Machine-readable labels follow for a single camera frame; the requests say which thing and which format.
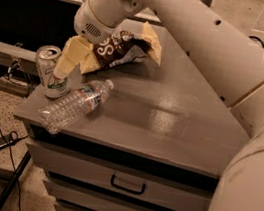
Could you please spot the clear plastic water bottle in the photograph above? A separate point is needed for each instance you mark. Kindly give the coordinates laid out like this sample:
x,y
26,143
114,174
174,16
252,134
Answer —
x,y
68,109

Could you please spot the grey drawer cabinet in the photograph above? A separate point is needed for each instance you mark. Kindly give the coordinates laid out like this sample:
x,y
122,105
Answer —
x,y
163,126

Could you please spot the black power adapter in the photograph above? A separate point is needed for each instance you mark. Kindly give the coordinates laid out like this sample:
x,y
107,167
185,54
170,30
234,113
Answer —
x,y
6,140

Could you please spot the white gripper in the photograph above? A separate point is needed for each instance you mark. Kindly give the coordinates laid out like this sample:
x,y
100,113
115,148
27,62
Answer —
x,y
91,26

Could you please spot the black tripod leg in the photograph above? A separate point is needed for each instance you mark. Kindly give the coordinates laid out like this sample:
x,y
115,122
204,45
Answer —
x,y
14,180

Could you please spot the brown yellow chip bag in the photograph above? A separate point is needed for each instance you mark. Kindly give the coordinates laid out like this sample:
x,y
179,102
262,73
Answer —
x,y
124,47

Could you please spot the black drawer handle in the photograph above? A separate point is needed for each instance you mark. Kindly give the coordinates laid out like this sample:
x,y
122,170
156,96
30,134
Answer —
x,y
125,186

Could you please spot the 7up soda can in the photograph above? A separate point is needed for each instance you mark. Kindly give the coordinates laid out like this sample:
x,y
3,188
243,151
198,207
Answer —
x,y
46,59

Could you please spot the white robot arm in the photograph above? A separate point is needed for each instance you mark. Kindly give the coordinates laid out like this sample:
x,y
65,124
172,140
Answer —
x,y
229,61

